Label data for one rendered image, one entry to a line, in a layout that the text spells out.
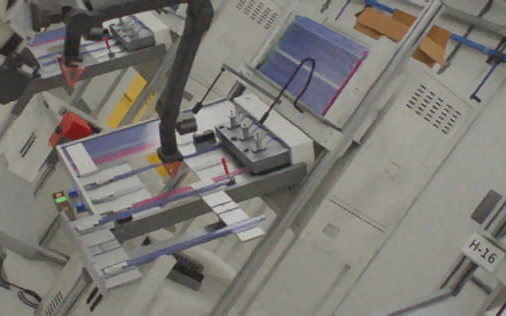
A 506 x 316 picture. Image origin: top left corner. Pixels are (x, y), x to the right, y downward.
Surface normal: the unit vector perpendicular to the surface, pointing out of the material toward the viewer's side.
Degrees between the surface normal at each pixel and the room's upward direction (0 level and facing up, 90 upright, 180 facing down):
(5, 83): 90
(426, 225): 90
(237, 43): 90
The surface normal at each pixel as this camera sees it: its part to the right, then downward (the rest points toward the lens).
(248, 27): 0.35, 0.36
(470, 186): -0.75, -0.44
